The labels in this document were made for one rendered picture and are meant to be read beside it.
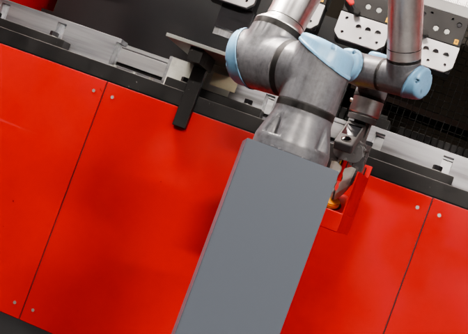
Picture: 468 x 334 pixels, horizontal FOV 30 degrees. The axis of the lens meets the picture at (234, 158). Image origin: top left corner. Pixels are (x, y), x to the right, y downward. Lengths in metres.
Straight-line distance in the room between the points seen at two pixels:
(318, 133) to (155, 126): 0.93
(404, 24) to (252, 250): 0.61
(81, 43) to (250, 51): 1.08
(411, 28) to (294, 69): 0.35
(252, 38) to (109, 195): 0.92
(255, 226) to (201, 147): 0.88
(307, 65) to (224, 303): 0.46
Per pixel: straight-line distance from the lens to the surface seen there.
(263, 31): 1.74
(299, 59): 1.66
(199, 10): 3.21
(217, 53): 2.35
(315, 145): 1.62
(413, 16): 1.90
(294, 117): 1.62
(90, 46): 2.72
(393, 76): 1.95
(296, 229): 1.59
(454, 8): 2.57
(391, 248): 2.37
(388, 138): 2.51
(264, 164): 1.58
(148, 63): 2.92
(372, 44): 2.54
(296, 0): 1.78
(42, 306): 2.59
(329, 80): 1.64
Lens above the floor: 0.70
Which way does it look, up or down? 1 degrees up
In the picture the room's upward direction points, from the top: 20 degrees clockwise
